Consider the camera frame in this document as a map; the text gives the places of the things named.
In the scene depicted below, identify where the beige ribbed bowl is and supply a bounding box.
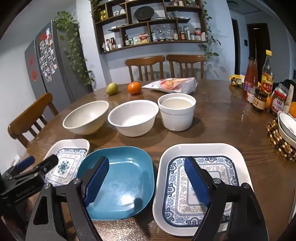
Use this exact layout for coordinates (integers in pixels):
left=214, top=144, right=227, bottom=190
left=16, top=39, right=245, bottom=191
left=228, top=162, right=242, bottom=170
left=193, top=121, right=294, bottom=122
left=63, top=100, right=110, bottom=135

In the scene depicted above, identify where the round dark decorative plate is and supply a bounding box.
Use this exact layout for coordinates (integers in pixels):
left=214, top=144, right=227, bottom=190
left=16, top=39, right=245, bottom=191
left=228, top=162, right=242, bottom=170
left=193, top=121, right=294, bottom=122
left=134, top=6, right=155, bottom=22

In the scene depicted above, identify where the thin trailing vine plant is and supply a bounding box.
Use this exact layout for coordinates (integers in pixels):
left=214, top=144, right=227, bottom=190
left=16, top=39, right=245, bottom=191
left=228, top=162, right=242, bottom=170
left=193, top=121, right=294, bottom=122
left=200, top=1, right=220, bottom=63

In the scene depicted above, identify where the dark wooden wall shelf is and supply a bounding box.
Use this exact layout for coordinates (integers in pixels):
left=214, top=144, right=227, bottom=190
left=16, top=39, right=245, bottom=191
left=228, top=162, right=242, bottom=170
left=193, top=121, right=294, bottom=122
left=91, top=0, right=208, bottom=54

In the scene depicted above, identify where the dark wooden door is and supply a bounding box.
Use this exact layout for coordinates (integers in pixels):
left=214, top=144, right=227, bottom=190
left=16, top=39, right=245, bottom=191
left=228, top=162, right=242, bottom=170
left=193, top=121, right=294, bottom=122
left=247, top=23, right=271, bottom=77

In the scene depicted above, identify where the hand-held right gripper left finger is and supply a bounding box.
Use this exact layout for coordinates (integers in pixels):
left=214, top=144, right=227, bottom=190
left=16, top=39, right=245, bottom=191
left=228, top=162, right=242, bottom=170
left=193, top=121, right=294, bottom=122
left=25, top=156, right=110, bottom=241

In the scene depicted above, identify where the teal square plate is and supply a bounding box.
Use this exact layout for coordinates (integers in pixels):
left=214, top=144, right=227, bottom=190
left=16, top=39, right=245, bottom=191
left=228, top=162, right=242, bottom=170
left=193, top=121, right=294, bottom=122
left=76, top=146, right=155, bottom=221

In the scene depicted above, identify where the green pear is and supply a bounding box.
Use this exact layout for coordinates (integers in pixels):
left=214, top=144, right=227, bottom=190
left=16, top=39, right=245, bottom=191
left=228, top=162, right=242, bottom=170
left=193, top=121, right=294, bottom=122
left=105, top=82, right=119, bottom=96

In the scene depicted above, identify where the red sauce bottle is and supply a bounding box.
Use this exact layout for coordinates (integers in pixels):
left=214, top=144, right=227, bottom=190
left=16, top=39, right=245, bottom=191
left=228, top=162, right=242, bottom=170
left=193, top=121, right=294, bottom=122
left=243, top=57, right=259, bottom=93

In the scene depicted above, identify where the row of condiment jars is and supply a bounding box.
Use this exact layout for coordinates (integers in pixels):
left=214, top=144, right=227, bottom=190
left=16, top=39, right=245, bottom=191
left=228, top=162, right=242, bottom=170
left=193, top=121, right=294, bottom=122
left=103, top=27, right=207, bottom=52

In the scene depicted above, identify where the white snack bag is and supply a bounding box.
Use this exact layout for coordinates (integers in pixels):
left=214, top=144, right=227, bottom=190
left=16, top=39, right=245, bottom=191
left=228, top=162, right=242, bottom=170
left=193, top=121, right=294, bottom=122
left=142, top=77, right=198, bottom=94

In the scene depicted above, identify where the small blue patterned plate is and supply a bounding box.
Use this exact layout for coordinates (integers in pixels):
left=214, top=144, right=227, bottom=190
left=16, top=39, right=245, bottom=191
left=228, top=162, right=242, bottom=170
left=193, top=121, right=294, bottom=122
left=43, top=138, right=90, bottom=188

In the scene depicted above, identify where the long trailing green plant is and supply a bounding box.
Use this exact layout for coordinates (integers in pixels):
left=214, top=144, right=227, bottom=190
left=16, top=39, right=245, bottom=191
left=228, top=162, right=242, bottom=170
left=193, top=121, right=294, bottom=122
left=54, top=11, right=96, bottom=87

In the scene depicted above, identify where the beaded wooden trivet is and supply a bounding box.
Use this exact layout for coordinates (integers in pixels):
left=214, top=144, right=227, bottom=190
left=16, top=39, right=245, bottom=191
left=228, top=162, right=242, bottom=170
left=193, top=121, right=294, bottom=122
left=265, top=118, right=296, bottom=162

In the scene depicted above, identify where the wooden chair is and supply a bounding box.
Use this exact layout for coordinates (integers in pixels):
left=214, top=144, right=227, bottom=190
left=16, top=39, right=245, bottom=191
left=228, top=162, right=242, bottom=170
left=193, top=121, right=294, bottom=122
left=8, top=93, right=59, bottom=149
left=166, top=54, right=206, bottom=79
left=125, top=55, right=165, bottom=82

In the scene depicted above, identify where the brown sauce jar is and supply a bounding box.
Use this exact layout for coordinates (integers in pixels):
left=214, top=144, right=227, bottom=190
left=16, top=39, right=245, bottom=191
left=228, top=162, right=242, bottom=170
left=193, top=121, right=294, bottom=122
left=252, top=88, right=269, bottom=112

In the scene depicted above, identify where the deep white straight-sided bowl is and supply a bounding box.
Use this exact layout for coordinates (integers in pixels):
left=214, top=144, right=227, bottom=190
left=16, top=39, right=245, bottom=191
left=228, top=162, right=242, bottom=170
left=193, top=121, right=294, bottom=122
left=157, top=93, right=196, bottom=132

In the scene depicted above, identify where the red chili sauce jar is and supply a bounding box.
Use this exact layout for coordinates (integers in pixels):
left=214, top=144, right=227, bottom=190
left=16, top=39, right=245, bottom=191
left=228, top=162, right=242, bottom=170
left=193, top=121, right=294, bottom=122
left=270, top=90, right=287, bottom=115

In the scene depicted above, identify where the white bowl dark rim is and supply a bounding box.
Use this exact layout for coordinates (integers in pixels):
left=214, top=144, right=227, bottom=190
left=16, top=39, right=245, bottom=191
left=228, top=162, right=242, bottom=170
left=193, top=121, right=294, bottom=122
left=277, top=111, right=296, bottom=149

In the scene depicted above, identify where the large blue patterned plate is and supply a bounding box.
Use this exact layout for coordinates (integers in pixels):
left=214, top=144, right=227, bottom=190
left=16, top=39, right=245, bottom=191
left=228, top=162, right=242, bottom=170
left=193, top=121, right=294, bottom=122
left=153, top=143, right=254, bottom=235

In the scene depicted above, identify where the cluster of fridge magnets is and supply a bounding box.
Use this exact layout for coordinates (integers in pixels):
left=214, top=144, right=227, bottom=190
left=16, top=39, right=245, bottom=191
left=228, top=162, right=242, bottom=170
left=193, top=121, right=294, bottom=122
left=38, top=28, right=58, bottom=82

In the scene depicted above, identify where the narrow dark door frame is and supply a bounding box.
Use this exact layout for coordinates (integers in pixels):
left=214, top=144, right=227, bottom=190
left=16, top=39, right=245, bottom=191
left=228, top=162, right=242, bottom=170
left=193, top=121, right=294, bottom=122
left=231, top=19, right=241, bottom=76

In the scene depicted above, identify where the yellow capped oil bottle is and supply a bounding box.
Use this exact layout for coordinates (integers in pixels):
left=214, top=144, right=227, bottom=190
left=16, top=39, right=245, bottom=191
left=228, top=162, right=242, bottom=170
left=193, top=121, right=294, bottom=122
left=261, top=50, right=275, bottom=96

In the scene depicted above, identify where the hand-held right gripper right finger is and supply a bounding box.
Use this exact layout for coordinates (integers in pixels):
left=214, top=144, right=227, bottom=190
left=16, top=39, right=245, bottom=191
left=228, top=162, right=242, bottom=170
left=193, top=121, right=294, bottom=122
left=184, top=156, right=270, bottom=241

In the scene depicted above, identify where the wide white ribbed bowl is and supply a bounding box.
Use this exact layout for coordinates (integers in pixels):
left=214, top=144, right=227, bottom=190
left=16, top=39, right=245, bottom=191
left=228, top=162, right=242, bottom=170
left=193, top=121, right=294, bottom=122
left=108, top=100, right=159, bottom=137

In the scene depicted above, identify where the yellow snack packet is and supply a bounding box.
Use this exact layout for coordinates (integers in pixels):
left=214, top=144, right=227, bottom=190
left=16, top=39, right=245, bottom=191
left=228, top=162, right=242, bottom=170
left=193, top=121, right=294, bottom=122
left=229, top=75, right=247, bottom=88

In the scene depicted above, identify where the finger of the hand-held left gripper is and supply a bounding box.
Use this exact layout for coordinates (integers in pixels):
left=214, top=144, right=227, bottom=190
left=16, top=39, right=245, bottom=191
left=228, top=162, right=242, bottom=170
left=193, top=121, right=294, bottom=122
left=8, top=156, right=35, bottom=176
left=28, top=154, right=59, bottom=174

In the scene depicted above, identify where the grey refrigerator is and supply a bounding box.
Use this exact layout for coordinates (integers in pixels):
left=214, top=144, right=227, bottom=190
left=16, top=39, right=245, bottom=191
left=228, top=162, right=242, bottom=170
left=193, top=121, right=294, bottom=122
left=24, top=20, right=93, bottom=107

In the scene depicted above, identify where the orange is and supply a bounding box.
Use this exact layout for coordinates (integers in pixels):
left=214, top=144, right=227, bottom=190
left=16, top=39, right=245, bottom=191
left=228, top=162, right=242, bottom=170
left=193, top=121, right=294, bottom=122
left=127, top=82, right=142, bottom=95

